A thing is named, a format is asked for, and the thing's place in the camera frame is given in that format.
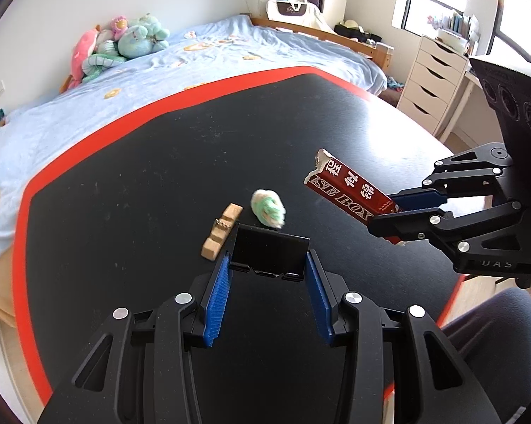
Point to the dark purple box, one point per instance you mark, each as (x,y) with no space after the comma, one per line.
(315,2)

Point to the white drawer cabinet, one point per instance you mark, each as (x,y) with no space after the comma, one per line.
(433,84)

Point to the white tote bag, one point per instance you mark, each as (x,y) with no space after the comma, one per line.
(292,13)

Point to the black bag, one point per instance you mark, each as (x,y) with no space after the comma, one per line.
(358,35)

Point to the green striped plush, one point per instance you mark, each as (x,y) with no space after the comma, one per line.
(102,64)

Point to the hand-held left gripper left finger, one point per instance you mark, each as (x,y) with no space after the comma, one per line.
(217,300)

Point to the blue floor toy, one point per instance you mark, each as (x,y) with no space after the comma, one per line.
(394,81)

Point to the wooden clip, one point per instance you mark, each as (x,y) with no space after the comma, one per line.
(221,229)

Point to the teal elephant plush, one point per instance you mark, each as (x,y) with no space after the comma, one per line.
(142,35)

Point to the person's right leg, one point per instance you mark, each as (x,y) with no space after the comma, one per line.
(499,340)

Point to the pink dolphin plush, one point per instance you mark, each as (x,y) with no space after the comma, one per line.
(83,55)

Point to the red box with torn end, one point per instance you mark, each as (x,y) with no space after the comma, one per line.
(345,190)

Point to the straw hat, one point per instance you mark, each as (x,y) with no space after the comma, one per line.
(348,23)

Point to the black binder clip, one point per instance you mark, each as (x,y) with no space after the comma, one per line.
(270,247)

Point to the green and white balled sock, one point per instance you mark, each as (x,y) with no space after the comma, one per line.
(269,210)

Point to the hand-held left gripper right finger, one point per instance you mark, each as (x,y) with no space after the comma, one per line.
(320,304)

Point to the white plush toy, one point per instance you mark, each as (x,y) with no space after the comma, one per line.
(105,43)

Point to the wooden bed with blue sheet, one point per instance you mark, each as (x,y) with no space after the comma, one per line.
(115,75)

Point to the row of books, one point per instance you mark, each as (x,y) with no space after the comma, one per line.
(457,22)

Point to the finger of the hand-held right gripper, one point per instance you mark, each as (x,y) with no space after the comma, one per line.
(420,199)
(402,225)

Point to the pink flower plush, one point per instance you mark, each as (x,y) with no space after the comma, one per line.
(119,26)

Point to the white desk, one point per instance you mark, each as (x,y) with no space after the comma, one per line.
(468,97)

